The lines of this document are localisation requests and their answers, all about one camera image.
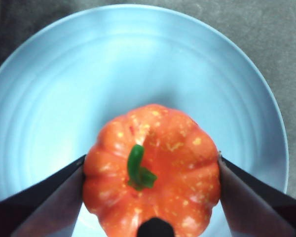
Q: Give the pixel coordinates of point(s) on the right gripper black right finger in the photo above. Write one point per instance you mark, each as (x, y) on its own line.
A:
(261, 212)

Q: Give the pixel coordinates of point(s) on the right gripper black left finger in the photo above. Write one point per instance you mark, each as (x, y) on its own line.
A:
(27, 214)

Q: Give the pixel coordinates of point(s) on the orange pumpkin with green stem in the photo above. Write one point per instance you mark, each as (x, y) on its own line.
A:
(175, 172)

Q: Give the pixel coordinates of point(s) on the blue round plate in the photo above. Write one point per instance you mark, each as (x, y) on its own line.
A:
(138, 61)

